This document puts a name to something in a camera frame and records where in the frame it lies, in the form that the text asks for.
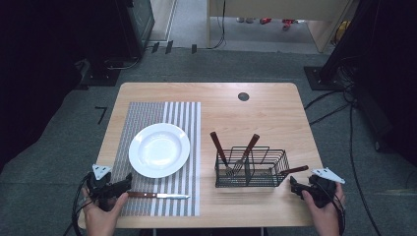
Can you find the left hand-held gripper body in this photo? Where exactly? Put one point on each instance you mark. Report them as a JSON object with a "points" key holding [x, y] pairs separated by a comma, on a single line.
{"points": [[98, 187]]}

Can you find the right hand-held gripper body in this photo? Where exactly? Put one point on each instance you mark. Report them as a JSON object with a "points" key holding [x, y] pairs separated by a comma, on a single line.
{"points": [[323, 188]]}

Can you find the person's right hand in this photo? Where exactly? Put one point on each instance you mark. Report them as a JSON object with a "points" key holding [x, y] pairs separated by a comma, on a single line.
{"points": [[323, 214]]}

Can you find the person's left hand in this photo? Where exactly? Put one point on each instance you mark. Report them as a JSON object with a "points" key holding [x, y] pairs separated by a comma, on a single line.
{"points": [[100, 218]]}

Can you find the white round plate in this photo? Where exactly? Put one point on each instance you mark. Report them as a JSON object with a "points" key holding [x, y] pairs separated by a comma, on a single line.
{"points": [[159, 150]]}

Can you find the grey white striped placemat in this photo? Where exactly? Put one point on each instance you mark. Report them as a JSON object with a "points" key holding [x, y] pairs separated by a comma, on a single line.
{"points": [[144, 111]]}

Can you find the dark glass fronted cabinet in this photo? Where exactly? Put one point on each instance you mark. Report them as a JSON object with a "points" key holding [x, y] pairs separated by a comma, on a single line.
{"points": [[137, 26]]}

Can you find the yellow object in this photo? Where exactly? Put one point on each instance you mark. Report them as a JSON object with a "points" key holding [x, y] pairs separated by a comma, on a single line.
{"points": [[341, 31]]}

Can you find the red object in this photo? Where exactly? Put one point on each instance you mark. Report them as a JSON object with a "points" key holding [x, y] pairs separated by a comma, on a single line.
{"points": [[287, 23], [265, 21]]}

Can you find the light wooden furniture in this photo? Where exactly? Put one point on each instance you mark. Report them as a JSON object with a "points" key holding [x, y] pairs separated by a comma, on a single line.
{"points": [[278, 8]]}

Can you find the black stand base plate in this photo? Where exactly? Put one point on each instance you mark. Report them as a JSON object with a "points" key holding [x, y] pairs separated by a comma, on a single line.
{"points": [[316, 78], [100, 77]]}

